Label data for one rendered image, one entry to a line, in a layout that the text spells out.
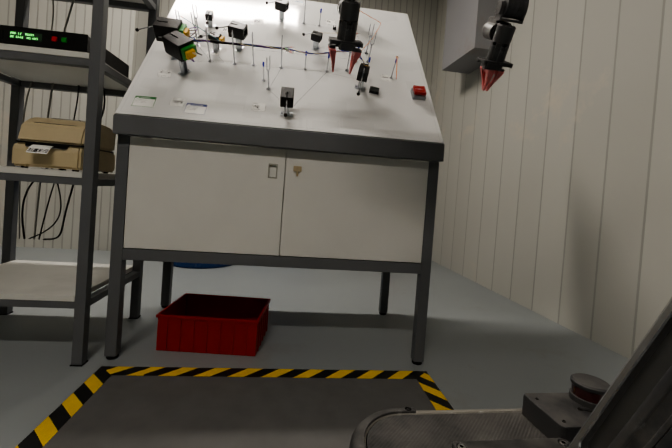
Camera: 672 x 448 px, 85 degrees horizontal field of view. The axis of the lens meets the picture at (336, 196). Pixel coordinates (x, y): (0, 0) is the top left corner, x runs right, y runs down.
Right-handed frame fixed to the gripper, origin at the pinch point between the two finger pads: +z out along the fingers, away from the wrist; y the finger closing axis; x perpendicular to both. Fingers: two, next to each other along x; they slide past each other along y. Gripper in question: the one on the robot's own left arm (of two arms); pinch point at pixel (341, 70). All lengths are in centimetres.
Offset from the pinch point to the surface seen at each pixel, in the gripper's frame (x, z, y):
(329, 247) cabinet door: 13, 62, -3
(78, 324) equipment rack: 29, 87, 81
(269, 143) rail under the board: -2.6, 28.7, 21.6
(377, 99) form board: -26.3, 15.2, -20.2
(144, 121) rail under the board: -6, 26, 64
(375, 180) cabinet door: 0.1, 38.8, -18.9
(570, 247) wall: -24, 84, -143
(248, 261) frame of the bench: 15, 69, 26
